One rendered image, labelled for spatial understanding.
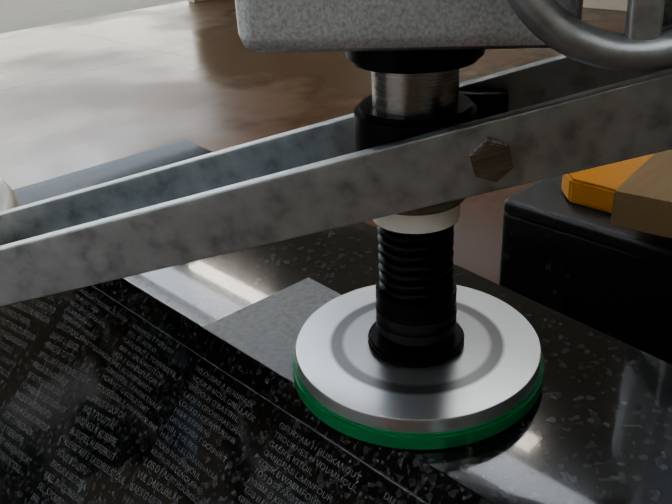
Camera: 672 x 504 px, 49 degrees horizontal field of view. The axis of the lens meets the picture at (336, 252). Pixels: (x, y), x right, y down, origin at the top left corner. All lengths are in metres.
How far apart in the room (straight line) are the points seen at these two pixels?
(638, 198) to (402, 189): 0.55
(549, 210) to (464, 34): 0.76
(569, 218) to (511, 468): 0.64
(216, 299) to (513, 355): 0.32
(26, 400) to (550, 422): 0.59
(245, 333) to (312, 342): 0.10
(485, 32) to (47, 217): 0.48
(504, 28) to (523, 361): 0.30
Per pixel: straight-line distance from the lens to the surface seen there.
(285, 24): 0.45
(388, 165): 0.52
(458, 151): 0.51
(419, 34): 0.44
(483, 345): 0.65
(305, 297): 0.78
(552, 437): 0.61
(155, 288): 0.83
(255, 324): 0.74
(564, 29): 0.39
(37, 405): 0.91
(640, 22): 0.39
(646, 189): 1.05
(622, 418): 0.64
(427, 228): 0.56
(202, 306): 0.78
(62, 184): 1.19
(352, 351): 0.64
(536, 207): 1.19
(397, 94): 0.53
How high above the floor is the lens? 1.22
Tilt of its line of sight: 27 degrees down
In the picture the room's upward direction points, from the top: 3 degrees counter-clockwise
